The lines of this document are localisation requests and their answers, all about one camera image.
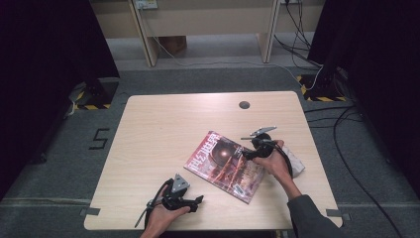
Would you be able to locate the person's right hand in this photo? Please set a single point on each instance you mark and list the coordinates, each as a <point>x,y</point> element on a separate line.
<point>275,165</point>

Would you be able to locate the brown cardboard box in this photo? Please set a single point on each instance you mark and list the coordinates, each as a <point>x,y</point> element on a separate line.
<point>173,44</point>

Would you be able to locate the black curtain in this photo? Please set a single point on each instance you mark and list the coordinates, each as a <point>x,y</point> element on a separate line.
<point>389,66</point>
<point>39,66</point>

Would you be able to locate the person's left hand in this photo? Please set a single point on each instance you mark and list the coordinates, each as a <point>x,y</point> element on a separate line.
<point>160,221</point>

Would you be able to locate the beige textured cloth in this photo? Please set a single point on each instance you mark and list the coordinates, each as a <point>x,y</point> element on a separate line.
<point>297,163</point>

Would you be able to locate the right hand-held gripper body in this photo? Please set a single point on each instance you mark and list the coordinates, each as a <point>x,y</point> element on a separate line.
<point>262,147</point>

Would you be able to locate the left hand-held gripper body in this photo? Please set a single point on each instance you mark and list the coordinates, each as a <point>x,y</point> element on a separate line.
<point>175,198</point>

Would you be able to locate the white wall socket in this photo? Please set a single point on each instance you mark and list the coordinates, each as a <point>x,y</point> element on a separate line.
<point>146,4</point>

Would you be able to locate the grey tape strip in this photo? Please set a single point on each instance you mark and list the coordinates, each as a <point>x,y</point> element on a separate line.
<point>336,214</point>
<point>89,211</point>

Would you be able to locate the stand base with striped tape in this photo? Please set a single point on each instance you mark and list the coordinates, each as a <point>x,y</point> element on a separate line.
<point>99,94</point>
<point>322,86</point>

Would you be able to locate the glossy red magazine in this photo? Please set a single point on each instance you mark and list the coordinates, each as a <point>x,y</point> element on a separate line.
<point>228,165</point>

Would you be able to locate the beige wooden desk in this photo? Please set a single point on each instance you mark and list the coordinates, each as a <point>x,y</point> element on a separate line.
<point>204,23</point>

